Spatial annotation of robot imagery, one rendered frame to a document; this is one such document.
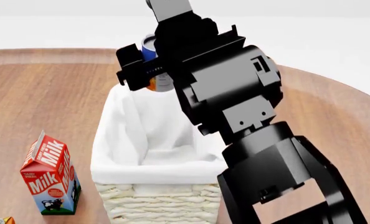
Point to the white wicker basket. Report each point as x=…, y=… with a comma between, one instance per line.
x=160, y=203

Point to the blue orange soup can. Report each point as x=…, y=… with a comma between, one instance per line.
x=163, y=81

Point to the white cloth basket liner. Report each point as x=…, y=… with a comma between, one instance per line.
x=160, y=140

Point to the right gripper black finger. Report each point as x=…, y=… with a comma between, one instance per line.
x=131, y=58

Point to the small orange brown box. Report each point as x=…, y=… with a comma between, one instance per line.
x=1, y=220

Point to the red milk carton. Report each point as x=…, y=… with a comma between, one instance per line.
x=49, y=177

